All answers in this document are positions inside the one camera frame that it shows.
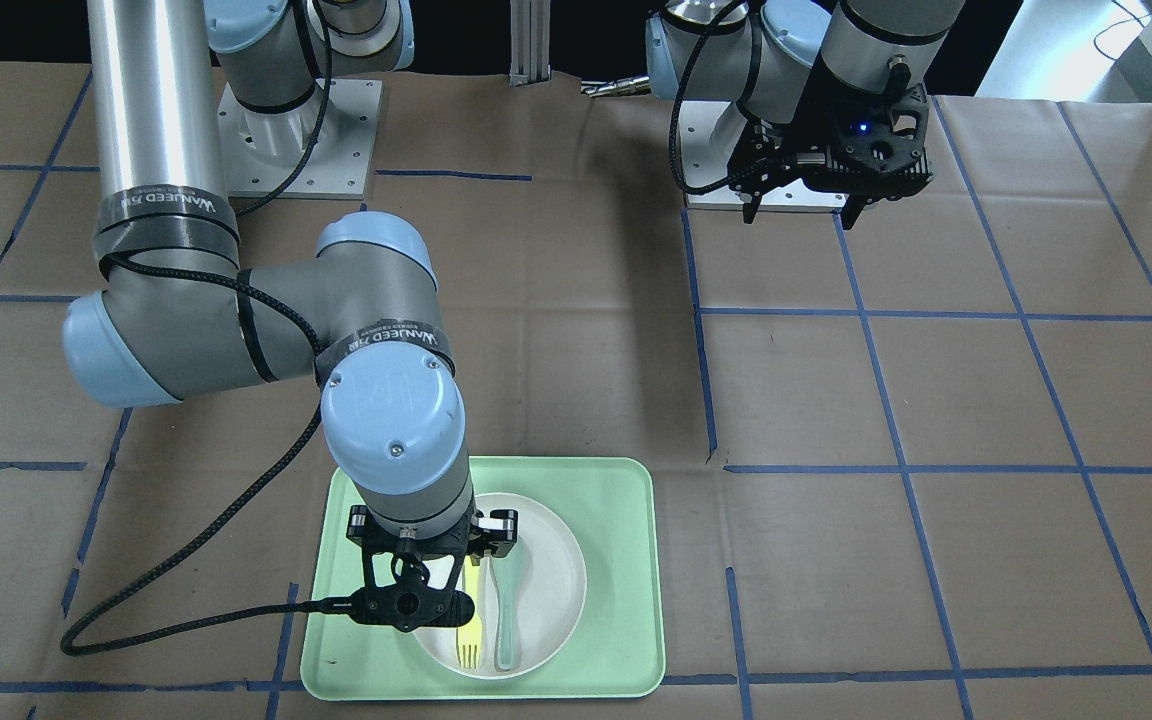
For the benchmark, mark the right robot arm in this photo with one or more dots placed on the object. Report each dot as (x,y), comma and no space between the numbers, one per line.
(181,317)

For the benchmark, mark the light green tray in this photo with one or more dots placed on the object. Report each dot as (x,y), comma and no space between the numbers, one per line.
(617,649)

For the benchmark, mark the yellow plastic fork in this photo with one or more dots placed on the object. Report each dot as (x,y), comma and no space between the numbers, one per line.
(469,636)

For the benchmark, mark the aluminium frame post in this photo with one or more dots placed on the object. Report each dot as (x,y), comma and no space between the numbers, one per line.
(529,42)

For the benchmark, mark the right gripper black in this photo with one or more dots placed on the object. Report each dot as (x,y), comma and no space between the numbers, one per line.
(499,527)

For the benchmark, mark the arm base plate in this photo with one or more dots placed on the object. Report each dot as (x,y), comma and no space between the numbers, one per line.
(707,134)
(260,150)

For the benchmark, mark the brown paper table cover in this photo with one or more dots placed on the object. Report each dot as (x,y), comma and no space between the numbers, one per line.
(900,471)

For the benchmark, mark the beige round plate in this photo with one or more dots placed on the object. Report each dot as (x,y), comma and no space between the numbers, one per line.
(552,595)

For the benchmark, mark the teal plastic spoon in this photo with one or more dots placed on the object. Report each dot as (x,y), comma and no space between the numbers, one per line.
(508,575)

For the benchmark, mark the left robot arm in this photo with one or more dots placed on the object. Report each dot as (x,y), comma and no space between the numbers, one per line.
(792,106)

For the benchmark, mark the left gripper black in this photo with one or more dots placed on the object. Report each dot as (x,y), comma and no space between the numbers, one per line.
(808,128)

